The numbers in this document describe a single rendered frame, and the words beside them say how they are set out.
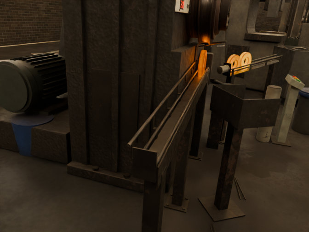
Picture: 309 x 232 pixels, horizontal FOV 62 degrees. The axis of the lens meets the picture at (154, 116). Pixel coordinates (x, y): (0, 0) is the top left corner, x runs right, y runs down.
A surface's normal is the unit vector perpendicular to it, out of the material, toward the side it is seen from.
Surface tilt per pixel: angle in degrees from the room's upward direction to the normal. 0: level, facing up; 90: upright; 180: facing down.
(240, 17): 90
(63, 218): 0
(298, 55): 90
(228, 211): 0
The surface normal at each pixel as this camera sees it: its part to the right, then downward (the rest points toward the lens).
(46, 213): 0.06, -0.93
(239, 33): -0.52, 0.28
